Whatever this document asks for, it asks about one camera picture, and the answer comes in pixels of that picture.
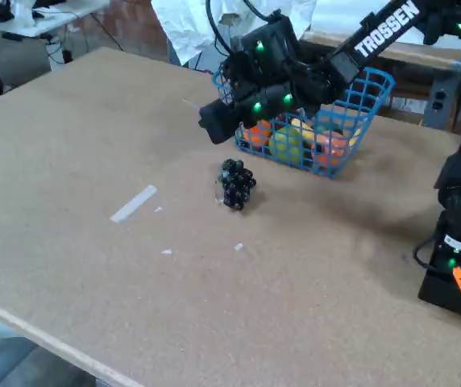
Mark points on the long white tape strip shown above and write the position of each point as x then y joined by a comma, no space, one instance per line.
134,203

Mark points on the white table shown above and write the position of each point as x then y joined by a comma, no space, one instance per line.
53,12

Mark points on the grey metal post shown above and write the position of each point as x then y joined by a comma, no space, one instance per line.
442,80

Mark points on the red toy pomegranate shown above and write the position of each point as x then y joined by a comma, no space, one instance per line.
331,151

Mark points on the wooden bench board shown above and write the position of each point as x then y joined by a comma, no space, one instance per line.
408,56

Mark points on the small white tape piece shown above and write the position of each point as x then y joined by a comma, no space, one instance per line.
167,252
158,209
239,247

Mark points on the thin white tape strip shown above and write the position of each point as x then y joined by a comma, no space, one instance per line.
190,102

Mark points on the white crumpled sheet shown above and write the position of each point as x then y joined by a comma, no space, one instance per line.
186,28

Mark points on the black toy grapes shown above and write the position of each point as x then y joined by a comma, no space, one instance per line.
236,183

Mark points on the yellow toy banana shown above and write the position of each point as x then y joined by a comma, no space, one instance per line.
301,126

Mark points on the dark red toy fruit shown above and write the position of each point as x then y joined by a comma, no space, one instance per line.
282,118

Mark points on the round green toy fruit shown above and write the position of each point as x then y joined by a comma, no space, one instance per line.
285,147

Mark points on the orange toy fruit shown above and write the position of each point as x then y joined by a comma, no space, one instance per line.
256,135

